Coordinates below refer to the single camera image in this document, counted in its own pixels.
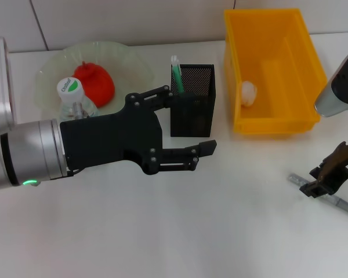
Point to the clear water bottle green label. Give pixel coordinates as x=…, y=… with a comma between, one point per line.
x=71, y=89

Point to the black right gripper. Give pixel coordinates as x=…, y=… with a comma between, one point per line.
x=340, y=165

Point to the black mesh pen holder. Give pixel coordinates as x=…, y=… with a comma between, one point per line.
x=197, y=121

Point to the grey marker pen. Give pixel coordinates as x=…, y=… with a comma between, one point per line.
x=345, y=206

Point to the white paper ball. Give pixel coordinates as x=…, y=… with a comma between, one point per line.
x=249, y=94

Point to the yellow plastic bin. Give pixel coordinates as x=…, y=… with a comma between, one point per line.
x=278, y=124

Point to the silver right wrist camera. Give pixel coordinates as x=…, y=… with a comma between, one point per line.
x=336, y=95

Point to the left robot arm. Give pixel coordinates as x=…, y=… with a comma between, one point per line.
x=26, y=150

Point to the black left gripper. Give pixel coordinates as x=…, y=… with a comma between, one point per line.
x=110, y=142

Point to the mint green utility knife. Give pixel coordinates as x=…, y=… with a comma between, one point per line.
x=178, y=78

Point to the red-orange toy orange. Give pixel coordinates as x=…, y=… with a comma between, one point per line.
x=101, y=87

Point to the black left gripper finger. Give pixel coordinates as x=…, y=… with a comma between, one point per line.
x=207, y=148

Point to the pale green glass fruit plate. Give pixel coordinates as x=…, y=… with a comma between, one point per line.
x=133, y=66

